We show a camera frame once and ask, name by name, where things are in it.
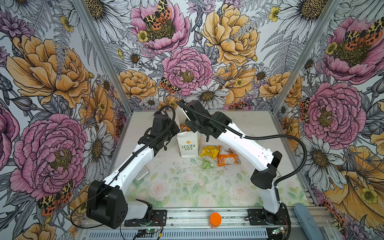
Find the orange white snack packet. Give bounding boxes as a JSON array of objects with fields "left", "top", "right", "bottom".
[{"left": 217, "top": 146, "right": 241, "bottom": 167}]

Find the green circuit board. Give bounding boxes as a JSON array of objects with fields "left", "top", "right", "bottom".
[
  {"left": 271, "top": 227, "right": 286, "bottom": 235},
  {"left": 138, "top": 228, "right": 160, "bottom": 235}
]

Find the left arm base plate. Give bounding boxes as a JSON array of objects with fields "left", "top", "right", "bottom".
[{"left": 124, "top": 209, "right": 168, "bottom": 227}]

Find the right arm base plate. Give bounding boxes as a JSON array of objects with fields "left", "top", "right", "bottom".
[{"left": 245, "top": 206, "right": 290, "bottom": 226}]

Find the yellow snack packet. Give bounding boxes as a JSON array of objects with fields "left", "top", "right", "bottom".
[{"left": 200, "top": 146, "right": 221, "bottom": 160}]

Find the small green candy wrapper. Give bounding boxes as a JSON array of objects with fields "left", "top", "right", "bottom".
[{"left": 201, "top": 158, "right": 215, "bottom": 170}]

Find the white calculator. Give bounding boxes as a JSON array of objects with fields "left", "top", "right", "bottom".
[{"left": 135, "top": 167, "right": 150, "bottom": 181}]

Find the grey blue padded object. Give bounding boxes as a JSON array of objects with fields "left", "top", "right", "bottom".
[{"left": 294, "top": 204, "right": 324, "bottom": 240}]

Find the white paper bag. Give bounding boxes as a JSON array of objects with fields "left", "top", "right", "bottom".
[{"left": 176, "top": 107, "right": 200, "bottom": 158}]

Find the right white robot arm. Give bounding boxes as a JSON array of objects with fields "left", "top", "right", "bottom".
[{"left": 177, "top": 101, "right": 282, "bottom": 225}]

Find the orange round button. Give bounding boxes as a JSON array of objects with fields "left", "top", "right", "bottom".
[{"left": 209, "top": 212, "right": 222, "bottom": 228}]

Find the left green circuit board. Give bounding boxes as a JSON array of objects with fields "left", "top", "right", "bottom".
[{"left": 138, "top": 228, "right": 160, "bottom": 235}]

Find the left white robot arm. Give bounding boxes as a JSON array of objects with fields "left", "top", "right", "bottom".
[{"left": 86, "top": 111, "right": 180, "bottom": 229}]

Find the right green circuit board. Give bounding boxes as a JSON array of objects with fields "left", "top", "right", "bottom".
[{"left": 271, "top": 227, "right": 286, "bottom": 235}]

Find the right black corrugated cable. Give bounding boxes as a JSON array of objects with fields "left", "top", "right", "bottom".
[{"left": 175, "top": 99, "right": 308, "bottom": 187}]

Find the aluminium front rail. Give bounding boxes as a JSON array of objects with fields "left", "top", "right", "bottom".
[{"left": 78, "top": 207, "right": 334, "bottom": 230}]

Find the left black cable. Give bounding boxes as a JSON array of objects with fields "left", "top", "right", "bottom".
[{"left": 69, "top": 104, "right": 177, "bottom": 229}]

